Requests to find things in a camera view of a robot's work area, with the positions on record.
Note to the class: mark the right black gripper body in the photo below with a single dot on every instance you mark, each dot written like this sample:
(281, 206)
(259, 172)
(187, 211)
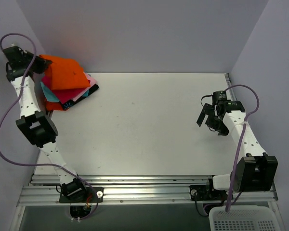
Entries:
(212, 118)

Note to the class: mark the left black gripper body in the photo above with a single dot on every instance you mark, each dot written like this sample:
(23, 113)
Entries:
(41, 65)

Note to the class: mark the orange t-shirt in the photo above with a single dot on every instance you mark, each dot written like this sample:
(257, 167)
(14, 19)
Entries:
(50, 106)
(65, 73)

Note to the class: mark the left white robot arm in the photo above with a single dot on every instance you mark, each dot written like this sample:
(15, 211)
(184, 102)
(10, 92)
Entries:
(34, 124)

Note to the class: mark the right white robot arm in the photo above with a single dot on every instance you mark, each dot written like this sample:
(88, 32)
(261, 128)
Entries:
(255, 169)

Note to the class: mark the teal folded t-shirt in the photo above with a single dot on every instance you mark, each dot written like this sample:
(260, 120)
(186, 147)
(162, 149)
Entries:
(49, 95)

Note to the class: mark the orange folded t-shirt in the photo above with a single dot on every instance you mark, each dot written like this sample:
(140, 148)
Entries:
(50, 106)

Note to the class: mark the magenta folded t-shirt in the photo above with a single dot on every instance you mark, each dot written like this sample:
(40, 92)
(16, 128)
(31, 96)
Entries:
(62, 95)

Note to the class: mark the black folded t-shirt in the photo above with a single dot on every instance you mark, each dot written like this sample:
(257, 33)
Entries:
(91, 91)

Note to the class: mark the pink folded t-shirt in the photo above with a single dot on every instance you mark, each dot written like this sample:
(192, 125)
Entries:
(84, 92)

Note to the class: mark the white plastic basket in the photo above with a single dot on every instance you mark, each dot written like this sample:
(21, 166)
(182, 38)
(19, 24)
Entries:
(244, 218)

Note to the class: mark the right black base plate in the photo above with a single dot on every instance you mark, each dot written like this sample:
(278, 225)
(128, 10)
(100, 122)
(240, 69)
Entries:
(206, 193)

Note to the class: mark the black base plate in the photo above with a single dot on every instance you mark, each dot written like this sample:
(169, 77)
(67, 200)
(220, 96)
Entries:
(206, 193)
(84, 196)

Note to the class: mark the aluminium mounting rail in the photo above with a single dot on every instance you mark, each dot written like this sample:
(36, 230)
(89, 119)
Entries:
(118, 190)

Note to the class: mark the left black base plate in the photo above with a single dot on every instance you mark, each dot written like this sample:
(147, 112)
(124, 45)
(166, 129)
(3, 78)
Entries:
(84, 196)

